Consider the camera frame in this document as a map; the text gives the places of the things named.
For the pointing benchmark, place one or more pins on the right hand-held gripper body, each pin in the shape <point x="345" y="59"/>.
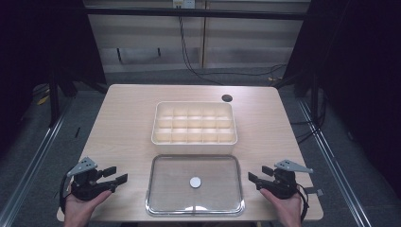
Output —
<point x="283" y="182"/>

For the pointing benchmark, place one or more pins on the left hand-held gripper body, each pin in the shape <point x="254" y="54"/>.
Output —
<point x="85" y="184"/>

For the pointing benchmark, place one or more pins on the clear plastic box lid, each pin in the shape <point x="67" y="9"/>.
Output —
<point x="195" y="186"/>

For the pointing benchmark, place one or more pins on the white compartment storage box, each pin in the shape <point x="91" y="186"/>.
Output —
<point x="194" y="126"/>

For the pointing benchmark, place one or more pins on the person's left hand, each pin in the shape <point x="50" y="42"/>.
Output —
<point x="81" y="210"/>

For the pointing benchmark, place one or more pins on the person's right hand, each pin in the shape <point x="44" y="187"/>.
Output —
<point x="285" y="210"/>

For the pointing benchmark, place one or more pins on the black metal stand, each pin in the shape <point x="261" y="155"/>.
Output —
<point x="55" y="91"/>
<point x="307" y="82"/>

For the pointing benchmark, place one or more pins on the black horizontal bar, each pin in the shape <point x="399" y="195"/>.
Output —
<point x="195" y="13"/>

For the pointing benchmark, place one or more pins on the white wall socket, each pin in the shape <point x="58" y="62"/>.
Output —
<point x="184" y="3"/>

